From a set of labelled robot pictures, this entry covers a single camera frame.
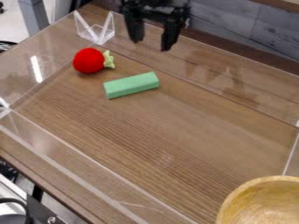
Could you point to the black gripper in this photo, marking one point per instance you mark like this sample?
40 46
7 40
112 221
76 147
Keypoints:
170 12

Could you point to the red plush fruit green stem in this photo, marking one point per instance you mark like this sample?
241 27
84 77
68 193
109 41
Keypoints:
92 60

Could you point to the green rectangular block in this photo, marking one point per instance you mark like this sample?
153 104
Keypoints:
132 85

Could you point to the grey table leg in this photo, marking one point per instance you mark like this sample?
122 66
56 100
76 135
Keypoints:
34 15

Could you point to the wooden bowl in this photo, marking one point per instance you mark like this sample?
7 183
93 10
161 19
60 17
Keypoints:
264 201

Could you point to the black metal base device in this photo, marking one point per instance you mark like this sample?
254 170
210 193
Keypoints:
33 215

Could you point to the clear acrylic corner bracket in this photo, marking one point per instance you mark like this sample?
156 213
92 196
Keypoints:
100 34

